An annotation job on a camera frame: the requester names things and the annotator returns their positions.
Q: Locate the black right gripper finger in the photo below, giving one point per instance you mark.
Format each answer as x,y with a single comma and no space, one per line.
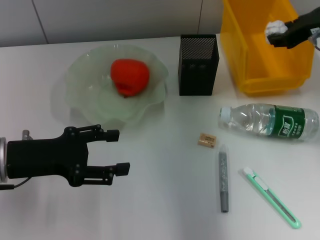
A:
292,22
278,40

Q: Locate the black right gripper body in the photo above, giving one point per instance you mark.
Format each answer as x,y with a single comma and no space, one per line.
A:
303,27

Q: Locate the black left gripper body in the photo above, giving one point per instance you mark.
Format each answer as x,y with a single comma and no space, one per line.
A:
45,157

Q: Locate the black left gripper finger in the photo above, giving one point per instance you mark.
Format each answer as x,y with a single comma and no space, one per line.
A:
122,168
111,136

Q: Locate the white paper ball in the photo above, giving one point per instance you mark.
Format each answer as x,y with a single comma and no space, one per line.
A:
275,28

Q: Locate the orange fruit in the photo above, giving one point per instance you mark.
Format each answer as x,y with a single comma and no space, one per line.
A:
130,77

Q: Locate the clear water bottle green label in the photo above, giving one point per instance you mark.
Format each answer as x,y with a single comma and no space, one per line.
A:
250,120

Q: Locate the green glass fruit bowl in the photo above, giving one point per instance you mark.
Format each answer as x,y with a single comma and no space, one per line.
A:
95,100

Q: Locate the black mesh pen holder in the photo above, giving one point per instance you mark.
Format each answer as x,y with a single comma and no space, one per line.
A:
198,75

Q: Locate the small beige eraser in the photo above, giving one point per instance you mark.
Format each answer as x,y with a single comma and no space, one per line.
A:
206,140

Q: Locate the grey glitter pen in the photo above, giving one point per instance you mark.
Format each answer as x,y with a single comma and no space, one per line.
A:
223,180

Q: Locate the green utility knife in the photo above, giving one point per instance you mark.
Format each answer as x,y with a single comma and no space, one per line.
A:
275,200

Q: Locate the yellow plastic bin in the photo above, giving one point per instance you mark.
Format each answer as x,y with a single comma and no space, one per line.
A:
250,62

